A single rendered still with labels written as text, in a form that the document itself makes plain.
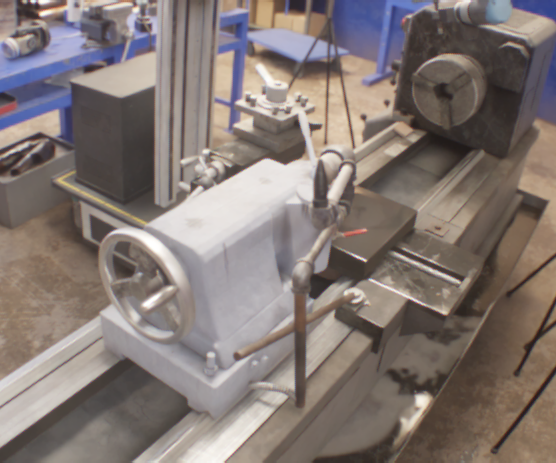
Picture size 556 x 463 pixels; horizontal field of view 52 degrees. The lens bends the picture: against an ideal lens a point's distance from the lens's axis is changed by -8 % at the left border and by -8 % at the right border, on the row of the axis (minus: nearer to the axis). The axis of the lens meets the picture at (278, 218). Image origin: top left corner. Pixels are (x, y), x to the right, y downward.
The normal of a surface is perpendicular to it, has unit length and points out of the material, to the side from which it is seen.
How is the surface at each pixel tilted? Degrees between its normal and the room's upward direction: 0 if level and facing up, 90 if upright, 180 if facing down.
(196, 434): 48
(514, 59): 90
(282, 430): 0
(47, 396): 0
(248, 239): 82
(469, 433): 0
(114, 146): 90
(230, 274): 76
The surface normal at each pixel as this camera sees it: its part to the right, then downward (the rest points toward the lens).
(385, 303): 0.09, -0.84
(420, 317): -0.57, 0.39
